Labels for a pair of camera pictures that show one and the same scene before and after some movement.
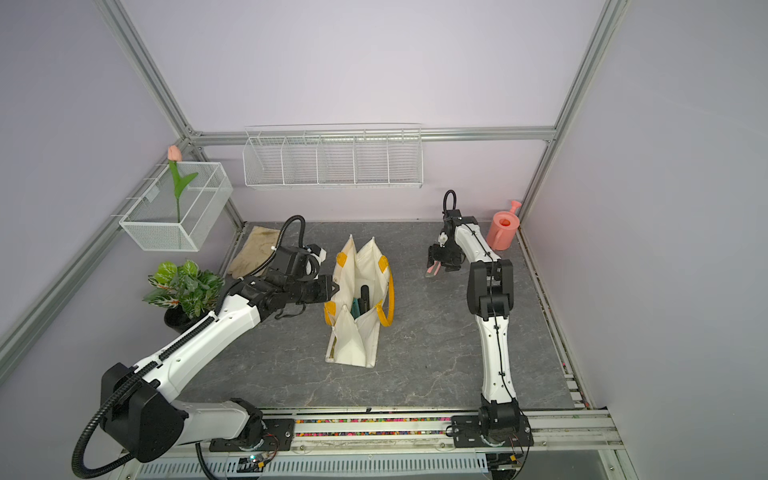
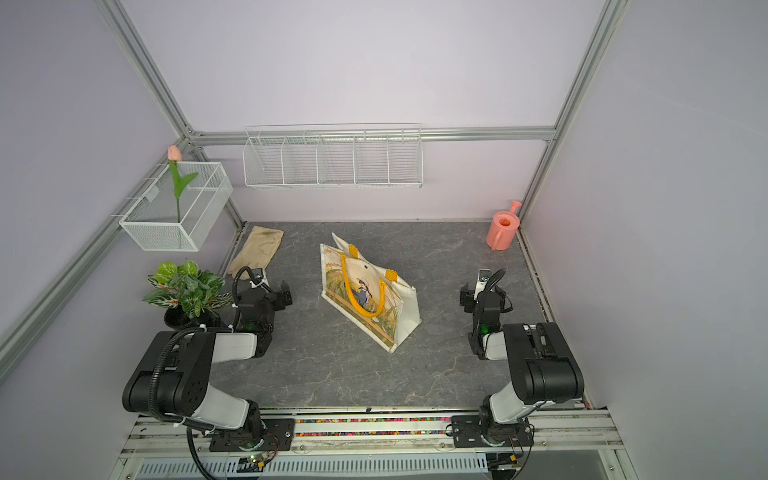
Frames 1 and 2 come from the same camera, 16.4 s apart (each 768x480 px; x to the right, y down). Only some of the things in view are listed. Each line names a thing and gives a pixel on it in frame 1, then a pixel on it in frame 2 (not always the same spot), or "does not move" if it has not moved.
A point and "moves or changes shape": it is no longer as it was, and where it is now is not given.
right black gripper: [433, 255] to [467, 299]
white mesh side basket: [152, 221] does not move
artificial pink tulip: [180, 184] does not move
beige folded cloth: [257, 250] does not move
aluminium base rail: [572, 444] does not move
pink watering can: [501, 230] does not move
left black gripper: [325, 294] to [278, 297]
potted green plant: [187, 293] does not move
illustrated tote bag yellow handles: [350, 340] moves or changes shape
